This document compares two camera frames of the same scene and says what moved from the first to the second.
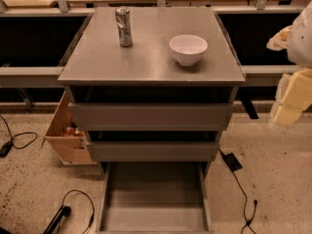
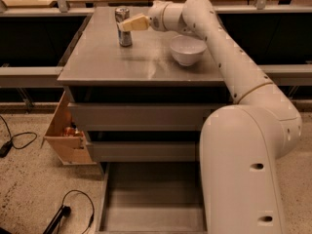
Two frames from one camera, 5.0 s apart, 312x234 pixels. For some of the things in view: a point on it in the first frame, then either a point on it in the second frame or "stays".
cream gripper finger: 298,96 to 136,23
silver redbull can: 123,19 stays
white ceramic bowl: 187,49 stays
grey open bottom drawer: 153,198 stays
